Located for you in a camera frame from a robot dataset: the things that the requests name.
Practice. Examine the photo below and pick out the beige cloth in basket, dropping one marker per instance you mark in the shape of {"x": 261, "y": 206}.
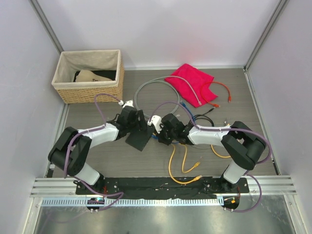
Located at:
{"x": 92, "y": 76}

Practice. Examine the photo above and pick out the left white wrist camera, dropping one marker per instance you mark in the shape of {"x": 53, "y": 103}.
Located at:
{"x": 129, "y": 103}

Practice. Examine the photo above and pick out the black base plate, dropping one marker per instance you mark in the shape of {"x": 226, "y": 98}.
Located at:
{"x": 163, "y": 188}

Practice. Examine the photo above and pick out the wicker basket with liner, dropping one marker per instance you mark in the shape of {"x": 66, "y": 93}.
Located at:
{"x": 71, "y": 62}

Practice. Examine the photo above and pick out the white slotted cable duct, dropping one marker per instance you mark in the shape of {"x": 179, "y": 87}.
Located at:
{"x": 94, "y": 202}

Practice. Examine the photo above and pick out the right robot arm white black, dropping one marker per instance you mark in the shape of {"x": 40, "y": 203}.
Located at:
{"x": 243, "y": 145}

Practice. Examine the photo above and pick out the pink folded cloth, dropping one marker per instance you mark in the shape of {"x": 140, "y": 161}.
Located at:
{"x": 192, "y": 84}

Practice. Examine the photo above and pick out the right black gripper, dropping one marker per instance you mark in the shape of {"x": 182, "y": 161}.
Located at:
{"x": 161, "y": 139}

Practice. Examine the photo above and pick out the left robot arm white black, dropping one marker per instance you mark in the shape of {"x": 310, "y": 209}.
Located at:
{"x": 72, "y": 147}

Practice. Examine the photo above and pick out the black network switch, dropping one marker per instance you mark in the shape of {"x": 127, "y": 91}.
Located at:
{"x": 139, "y": 138}

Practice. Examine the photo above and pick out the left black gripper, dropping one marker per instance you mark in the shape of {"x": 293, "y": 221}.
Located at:
{"x": 142, "y": 125}

